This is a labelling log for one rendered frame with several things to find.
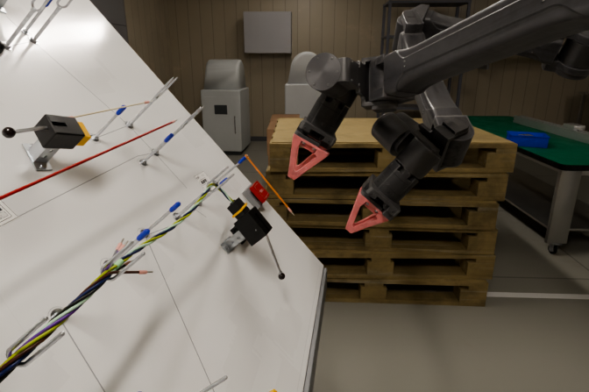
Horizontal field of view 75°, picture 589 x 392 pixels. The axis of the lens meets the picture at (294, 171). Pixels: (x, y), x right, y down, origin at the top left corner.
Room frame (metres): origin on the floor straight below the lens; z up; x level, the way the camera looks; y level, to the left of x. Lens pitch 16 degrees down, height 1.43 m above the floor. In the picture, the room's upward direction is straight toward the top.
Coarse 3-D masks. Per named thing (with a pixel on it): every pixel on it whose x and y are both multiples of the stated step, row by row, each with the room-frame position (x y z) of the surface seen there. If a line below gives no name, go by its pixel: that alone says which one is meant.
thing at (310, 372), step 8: (320, 288) 0.86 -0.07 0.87; (320, 296) 0.82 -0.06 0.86; (320, 304) 0.79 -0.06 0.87; (320, 312) 0.76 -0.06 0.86; (320, 320) 0.75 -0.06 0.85; (320, 328) 0.75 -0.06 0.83; (312, 336) 0.68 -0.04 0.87; (312, 344) 0.66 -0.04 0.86; (312, 352) 0.64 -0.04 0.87; (312, 360) 0.61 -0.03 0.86; (312, 368) 0.59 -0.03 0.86; (312, 376) 0.59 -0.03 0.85; (304, 384) 0.56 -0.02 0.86; (312, 384) 0.59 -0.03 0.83
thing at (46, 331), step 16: (112, 256) 0.37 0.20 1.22; (112, 272) 0.36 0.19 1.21; (128, 272) 0.37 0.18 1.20; (144, 272) 0.39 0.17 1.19; (96, 288) 0.33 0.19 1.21; (80, 304) 0.30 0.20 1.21; (64, 320) 0.29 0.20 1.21; (32, 336) 0.26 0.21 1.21; (48, 336) 0.27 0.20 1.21; (16, 352) 0.24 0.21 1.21; (0, 368) 0.23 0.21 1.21
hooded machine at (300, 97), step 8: (296, 56) 5.87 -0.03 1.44; (304, 56) 5.85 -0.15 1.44; (312, 56) 5.84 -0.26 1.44; (296, 64) 5.85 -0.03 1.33; (304, 64) 5.85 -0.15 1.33; (296, 72) 5.85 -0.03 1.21; (304, 72) 5.85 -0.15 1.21; (288, 80) 5.86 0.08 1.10; (296, 80) 5.85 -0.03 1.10; (304, 80) 5.85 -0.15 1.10; (288, 88) 5.82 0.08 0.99; (296, 88) 5.81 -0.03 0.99; (304, 88) 5.81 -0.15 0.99; (312, 88) 5.80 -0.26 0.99; (288, 96) 5.82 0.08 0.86; (296, 96) 5.81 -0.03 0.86; (304, 96) 5.81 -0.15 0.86; (312, 96) 5.80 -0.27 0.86; (288, 104) 5.82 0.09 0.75; (296, 104) 5.81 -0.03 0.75; (304, 104) 5.81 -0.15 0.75; (312, 104) 5.80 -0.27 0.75; (288, 112) 5.82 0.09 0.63; (296, 112) 5.81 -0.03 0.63; (304, 112) 5.81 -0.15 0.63
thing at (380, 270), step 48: (288, 144) 2.03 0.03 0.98; (336, 144) 2.03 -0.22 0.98; (480, 144) 2.02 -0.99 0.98; (288, 192) 2.06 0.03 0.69; (336, 192) 2.09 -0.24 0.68; (432, 192) 2.09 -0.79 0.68; (480, 192) 2.02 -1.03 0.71; (336, 240) 2.14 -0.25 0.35; (384, 240) 2.05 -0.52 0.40; (432, 240) 2.19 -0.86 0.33; (480, 240) 2.01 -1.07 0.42; (384, 288) 2.02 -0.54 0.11; (480, 288) 1.99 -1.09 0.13
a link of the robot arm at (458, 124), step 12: (384, 120) 0.69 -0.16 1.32; (396, 120) 0.68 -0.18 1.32; (408, 120) 0.70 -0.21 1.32; (456, 120) 0.65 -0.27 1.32; (372, 132) 0.70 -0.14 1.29; (384, 132) 0.67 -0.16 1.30; (396, 132) 0.66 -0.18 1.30; (432, 132) 0.65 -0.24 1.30; (444, 132) 0.63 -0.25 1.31; (456, 132) 0.62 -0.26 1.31; (384, 144) 0.67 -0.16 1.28; (444, 144) 0.63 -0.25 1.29; (432, 168) 0.67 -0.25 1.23
